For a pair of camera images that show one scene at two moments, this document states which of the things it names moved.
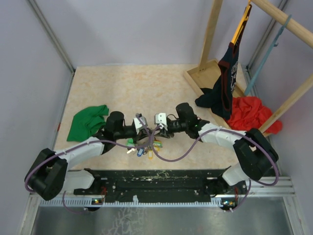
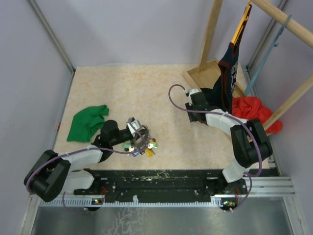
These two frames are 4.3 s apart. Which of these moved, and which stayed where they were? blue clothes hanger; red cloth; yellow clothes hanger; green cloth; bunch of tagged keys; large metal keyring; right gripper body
Moved: bunch of tagged keys; right gripper body; large metal keyring
Stayed: red cloth; green cloth; blue clothes hanger; yellow clothes hanger
